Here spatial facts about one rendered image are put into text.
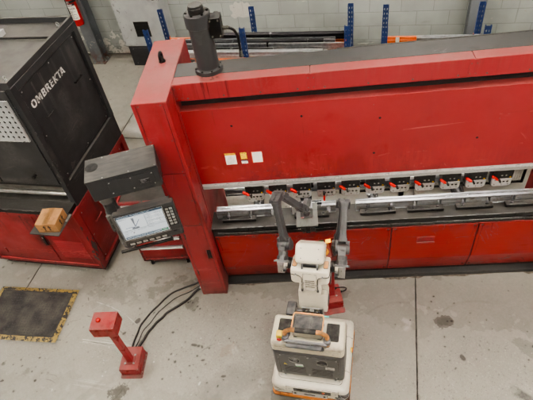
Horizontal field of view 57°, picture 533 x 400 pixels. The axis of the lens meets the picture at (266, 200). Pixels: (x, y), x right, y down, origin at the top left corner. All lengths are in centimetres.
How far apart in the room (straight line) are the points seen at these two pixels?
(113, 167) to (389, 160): 207
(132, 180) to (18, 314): 261
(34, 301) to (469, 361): 423
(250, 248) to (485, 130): 219
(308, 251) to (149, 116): 144
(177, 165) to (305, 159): 99
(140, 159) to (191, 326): 196
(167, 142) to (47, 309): 263
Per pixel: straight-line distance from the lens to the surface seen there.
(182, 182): 380
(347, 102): 353
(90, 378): 495
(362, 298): 481
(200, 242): 433
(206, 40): 338
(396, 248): 459
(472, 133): 392
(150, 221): 375
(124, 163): 352
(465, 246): 473
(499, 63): 360
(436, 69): 348
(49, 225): 468
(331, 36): 560
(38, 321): 552
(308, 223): 406
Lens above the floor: 407
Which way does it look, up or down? 46 degrees down
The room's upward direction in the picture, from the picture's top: 10 degrees counter-clockwise
